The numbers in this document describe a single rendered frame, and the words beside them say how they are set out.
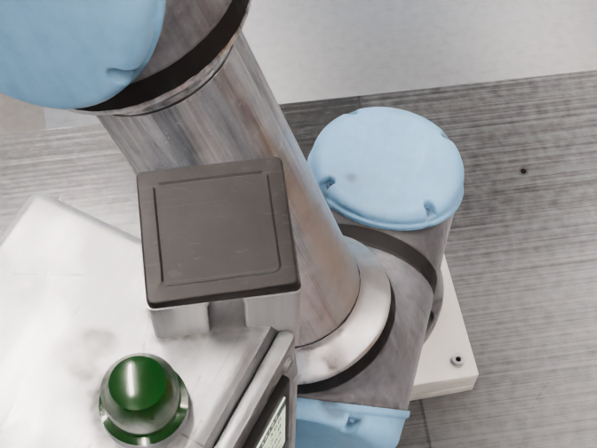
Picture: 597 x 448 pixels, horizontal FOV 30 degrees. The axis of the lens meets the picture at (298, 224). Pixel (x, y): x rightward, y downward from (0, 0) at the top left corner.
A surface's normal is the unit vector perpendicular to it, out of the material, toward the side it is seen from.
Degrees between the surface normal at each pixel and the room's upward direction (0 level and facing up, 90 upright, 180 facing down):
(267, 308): 90
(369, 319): 27
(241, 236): 0
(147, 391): 14
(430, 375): 3
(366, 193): 10
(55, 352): 0
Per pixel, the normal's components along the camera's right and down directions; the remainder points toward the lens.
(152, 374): 0.24, -0.55
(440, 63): 0.01, -0.48
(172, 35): 0.58, 0.54
